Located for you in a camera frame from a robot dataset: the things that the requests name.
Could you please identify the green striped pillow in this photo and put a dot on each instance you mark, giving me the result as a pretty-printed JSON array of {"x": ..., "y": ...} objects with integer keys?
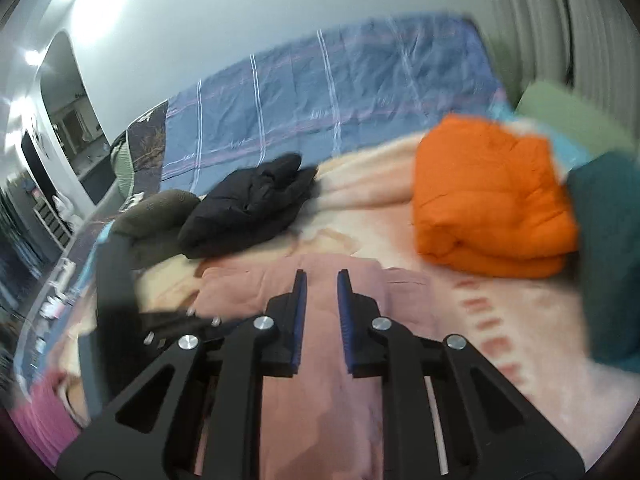
[{"x": 122, "y": 165}]

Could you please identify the black folded jacket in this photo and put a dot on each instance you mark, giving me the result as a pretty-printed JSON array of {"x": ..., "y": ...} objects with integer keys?
[{"x": 249, "y": 207}]

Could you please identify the blue plaid pillow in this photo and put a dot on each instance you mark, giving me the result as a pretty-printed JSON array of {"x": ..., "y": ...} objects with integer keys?
[{"x": 330, "y": 93}]

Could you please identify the light green pillow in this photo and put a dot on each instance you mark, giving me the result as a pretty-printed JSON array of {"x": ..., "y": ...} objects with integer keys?
[{"x": 575, "y": 118}]

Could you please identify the pink sleeve forearm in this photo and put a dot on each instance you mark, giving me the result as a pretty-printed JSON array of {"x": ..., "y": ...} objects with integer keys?
[{"x": 46, "y": 421}]

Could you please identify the dark patterned pillow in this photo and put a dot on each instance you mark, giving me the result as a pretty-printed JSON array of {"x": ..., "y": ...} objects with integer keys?
[{"x": 146, "y": 138}]

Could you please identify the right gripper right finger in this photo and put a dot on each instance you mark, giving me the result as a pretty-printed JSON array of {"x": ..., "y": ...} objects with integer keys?
[{"x": 448, "y": 413}]

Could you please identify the orange folded puffer jacket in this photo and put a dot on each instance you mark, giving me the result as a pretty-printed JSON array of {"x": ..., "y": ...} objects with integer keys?
[{"x": 487, "y": 200}]

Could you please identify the grey pleated curtain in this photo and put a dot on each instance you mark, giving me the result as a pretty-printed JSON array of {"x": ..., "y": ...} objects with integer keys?
[{"x": 592, "y": 46}]

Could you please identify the white bear figurine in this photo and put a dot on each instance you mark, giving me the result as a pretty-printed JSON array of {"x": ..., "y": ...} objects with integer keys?
[{"x": 64, "y": 207}]

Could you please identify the teal folded garment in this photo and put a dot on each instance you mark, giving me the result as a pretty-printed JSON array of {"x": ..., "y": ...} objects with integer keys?
[{"x": 605, "y": 198}]

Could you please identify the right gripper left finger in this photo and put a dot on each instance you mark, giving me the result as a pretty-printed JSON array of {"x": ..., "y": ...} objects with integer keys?
[{"x": 196, "y": 403}]

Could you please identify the white shelf rack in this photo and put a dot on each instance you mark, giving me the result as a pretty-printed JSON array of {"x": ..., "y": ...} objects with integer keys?
[{"x": 54, "y": 226}]

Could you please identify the brown fleece folded garment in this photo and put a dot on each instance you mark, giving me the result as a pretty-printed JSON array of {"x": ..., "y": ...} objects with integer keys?
[{"x": 151, "y": 228}]

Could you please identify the pink quilted fleece jacket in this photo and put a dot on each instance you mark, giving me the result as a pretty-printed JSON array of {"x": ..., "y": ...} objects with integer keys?
[{"x": 322, "y": 423}]

